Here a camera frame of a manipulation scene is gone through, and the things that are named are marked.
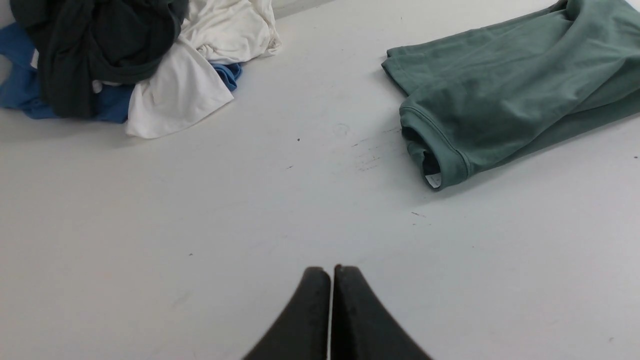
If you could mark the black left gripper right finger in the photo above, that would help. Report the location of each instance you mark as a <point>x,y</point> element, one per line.
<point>361,327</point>

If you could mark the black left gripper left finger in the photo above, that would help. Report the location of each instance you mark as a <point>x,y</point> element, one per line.
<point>301,330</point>

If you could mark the green long-sleeve top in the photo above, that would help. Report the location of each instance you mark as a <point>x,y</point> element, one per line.
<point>480,99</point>

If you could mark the white crumpled garment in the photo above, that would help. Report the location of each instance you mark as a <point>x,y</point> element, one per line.
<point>229,31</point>

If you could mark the blue crumpled garment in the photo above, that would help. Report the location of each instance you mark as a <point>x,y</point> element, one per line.
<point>25,85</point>

